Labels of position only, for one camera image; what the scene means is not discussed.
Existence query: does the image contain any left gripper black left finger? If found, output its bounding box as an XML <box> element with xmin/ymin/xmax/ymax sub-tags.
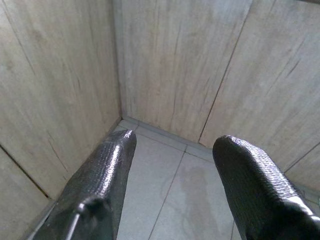
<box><xmin>26</xmin><ymin>128</ymin><xmax>137</xmax><ymax>240</ymax></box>

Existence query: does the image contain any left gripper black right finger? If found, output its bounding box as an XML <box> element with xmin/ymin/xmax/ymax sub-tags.
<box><xmin>212</xmin><ymin>134</ymin><xmax>320</xmax><ymax>240</ymax></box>

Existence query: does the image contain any wood-grain cabinet door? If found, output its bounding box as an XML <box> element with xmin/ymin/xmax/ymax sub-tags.
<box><xmin>0</xmin><ymin>146</ymin><xmax>55</xmax><ymax>240</ymax></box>
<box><xmin>0</xmin><ymin>0</ymin><xmax>123</xmax><ymax>201</ymax></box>
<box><xmin>112</xmin><ymin>0</ymin><xmax>253</xmax><ymax>145</ymax></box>
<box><xmin>198</xmin><ymin>0</ymin><xmax>320</xmax><ymax>173</ymax></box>

